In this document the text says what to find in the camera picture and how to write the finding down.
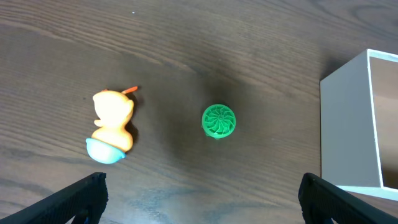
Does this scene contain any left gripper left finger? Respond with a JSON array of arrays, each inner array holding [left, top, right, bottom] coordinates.
[[1, 172, 108, 224]]

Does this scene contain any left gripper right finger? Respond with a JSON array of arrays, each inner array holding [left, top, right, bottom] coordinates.
[[298, 172, 397, 224]]

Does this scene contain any orange duck toy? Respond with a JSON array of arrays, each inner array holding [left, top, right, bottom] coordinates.
[[86, 86, 138, 164]]

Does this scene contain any green round disc toy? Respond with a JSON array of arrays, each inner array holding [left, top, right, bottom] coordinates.
[[201, 104, 236, 139]]

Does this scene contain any white cardboard box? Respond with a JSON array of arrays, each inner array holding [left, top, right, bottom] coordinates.
[[320, 49, 397, 200]]

